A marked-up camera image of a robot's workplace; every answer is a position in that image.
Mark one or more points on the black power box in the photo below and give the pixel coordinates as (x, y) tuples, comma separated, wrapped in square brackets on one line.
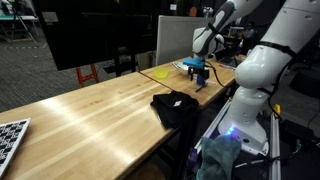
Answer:
[(296, 131)]

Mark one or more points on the seated person teal shirt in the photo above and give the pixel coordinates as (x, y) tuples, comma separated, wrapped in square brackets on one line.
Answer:
[(248, 33)]

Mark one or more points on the yellow plastic bowl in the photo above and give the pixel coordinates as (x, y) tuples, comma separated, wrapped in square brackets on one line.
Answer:
[(161, 74)]

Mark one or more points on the yellow purple clamp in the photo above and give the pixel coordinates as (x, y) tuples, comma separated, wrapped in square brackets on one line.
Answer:
[(276, 110), (230, 99)]

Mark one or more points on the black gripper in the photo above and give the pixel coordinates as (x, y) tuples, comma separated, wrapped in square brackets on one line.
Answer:
[(199, 71)]

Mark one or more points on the grey laptop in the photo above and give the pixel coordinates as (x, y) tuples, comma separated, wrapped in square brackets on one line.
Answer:
[(230, 62)]

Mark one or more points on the orange stool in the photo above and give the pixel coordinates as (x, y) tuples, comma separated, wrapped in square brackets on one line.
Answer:
[(80, 74)]

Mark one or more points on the red pen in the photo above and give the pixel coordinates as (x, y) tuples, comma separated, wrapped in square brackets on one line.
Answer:
[(224, 66)]

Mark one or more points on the black cloth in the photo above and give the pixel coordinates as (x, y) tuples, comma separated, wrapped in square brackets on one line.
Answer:
[(173, 111)]

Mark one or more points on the black table leg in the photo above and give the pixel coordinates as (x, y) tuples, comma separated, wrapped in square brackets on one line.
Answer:
[(186, 146)]

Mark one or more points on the white divider board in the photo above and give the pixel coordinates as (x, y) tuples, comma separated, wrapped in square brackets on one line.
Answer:
[(173, 40)]

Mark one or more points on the large black screen panel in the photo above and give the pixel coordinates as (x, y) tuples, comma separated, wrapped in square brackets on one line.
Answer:
[(83, 33)]

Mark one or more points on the large checkerboard board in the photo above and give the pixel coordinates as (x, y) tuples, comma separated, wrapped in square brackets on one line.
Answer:
[(10, 140)]

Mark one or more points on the grey label plate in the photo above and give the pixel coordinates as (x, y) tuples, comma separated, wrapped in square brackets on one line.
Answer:
[(50, 16)]

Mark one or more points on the aluminium rail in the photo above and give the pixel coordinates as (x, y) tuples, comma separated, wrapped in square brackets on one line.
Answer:
[(212, 126), (275, 150)]

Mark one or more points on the cardboard box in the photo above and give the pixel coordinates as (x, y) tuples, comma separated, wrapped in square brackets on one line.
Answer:
[(146, 60)]

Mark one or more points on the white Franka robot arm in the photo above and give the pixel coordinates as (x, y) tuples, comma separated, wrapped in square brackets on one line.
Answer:
[(263, 70)]

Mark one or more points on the white purple spray bottle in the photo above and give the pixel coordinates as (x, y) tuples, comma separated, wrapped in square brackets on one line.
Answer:
[(239, 47)]

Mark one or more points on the small checkerboard sheet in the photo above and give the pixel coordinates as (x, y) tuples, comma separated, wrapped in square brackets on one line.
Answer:
[(175, 64)]

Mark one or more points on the teal cloth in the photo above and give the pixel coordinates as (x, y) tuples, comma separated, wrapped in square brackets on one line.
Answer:
[(216, 156)]

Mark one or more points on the white plate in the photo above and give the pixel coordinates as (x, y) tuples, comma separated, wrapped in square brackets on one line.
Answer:
[(183, 69)]

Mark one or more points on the small white sign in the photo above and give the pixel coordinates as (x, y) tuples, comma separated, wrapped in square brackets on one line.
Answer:
[(173, 7)]

